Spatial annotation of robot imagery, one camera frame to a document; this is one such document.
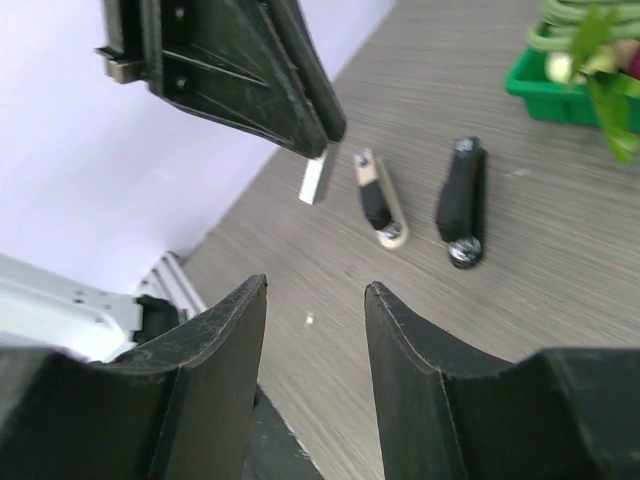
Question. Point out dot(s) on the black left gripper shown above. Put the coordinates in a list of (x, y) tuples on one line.
[(218, 60)]

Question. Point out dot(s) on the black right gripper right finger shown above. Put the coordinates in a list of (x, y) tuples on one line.
[(447, 410)]

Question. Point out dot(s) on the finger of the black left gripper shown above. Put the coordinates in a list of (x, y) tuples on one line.
[(292, 29)]

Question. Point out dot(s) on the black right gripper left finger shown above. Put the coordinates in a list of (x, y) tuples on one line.
[(177, 407)]

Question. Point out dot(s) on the silver staple strip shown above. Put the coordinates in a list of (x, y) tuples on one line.
[(317, 176)]

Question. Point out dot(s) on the beige stapler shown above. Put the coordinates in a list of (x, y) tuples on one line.
[(379, 201)]

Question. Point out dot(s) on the black stapler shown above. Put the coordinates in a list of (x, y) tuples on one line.
[(461, 207)]

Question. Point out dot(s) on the green plastic tray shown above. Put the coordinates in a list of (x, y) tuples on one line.
[(545, 100)]

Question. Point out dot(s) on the green long beans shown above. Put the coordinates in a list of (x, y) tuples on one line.
[(560, 20)]

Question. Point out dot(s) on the green leaf vegetable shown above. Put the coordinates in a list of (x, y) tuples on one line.
[(593, 58)]

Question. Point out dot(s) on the aluminium frame rail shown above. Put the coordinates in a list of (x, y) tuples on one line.
[(167, 280)]

